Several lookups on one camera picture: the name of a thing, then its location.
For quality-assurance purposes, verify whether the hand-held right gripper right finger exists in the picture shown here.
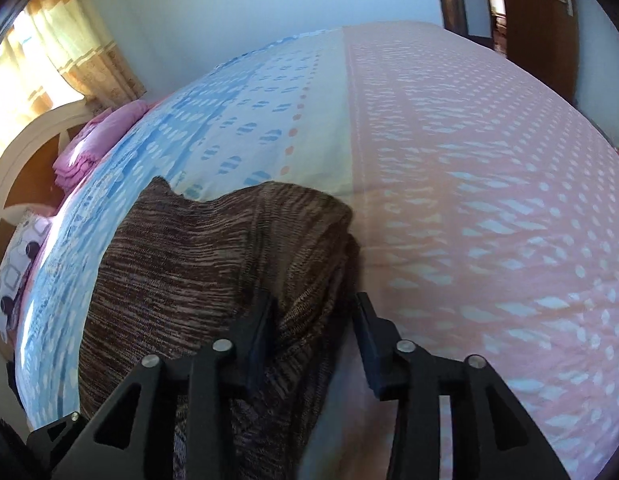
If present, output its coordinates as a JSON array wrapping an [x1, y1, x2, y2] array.
[[353, 291, 573, 480]]

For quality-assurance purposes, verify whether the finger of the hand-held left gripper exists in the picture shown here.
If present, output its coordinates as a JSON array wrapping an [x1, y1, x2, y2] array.
[[26, 411, 86, 480]]

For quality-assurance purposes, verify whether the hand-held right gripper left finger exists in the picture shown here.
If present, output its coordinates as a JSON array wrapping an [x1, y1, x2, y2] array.
[[79, 294, 279, 480]]

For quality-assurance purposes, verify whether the brown knitted sweater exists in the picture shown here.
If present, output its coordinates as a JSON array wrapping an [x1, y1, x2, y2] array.
[[78, 176, 361, 480]]

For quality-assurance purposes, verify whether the bed with dotted sheet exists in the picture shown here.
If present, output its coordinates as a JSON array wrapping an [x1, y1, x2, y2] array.
[[12, 20, 619, 480]]

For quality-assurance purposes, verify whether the white patterned pillow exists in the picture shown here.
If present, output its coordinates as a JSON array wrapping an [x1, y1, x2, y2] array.
[[0, 212, 56, 345]]

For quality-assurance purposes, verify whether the pink folded blanket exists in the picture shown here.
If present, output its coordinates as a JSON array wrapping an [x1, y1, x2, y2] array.
[[53, 99, 151, 192]]

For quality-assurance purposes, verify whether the cream wooden headboard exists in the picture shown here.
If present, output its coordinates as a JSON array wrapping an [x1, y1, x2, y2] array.
[[0, 99, 101, 363]]

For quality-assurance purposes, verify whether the yellow patterned curtain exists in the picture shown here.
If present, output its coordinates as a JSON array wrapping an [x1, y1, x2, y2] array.
[[0, 0, 148, 171]]

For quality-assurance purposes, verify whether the brown wooden door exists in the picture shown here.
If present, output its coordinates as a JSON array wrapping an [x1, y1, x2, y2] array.
[[498, 0, 586, 107]]

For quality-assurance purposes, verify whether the dark wooden door frame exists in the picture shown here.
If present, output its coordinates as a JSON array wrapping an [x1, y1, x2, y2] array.
[[431, 0, 496, 52]]

